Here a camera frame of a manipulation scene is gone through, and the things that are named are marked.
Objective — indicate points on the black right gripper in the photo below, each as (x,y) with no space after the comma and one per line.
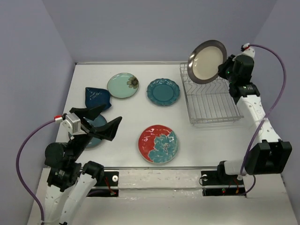
(221,67)

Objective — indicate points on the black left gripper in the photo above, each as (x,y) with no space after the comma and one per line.
(109,130)

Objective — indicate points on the cream plate with metallic rim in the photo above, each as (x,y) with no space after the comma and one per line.
(203,61)

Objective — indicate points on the red plate with teal flower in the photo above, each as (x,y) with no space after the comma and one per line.
(158,144)

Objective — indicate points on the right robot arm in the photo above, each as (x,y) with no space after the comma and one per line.
(266,153)

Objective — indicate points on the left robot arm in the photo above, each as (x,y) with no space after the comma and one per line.
(69,182)

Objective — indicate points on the navy blue leaf-shaped dish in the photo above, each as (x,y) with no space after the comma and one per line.
(95,97)

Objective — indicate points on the small dark teal round plate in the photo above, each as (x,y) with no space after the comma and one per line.
(98,126)

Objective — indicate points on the light green flower plate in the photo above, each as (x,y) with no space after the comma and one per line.
(123,85)

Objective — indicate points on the teal scalloped plate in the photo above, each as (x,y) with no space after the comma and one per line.
(163,92)

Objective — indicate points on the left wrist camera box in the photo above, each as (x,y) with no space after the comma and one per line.
(72,124)

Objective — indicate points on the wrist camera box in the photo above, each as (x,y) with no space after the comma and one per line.
(247,50)
(72,124)

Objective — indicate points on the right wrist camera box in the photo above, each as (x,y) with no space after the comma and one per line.
(247,50)

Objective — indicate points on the metal wire dish rack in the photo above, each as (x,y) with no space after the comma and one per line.
(208,104)

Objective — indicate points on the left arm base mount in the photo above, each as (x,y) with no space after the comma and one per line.
(107,187)

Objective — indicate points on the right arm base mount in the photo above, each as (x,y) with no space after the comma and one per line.
(214,184)

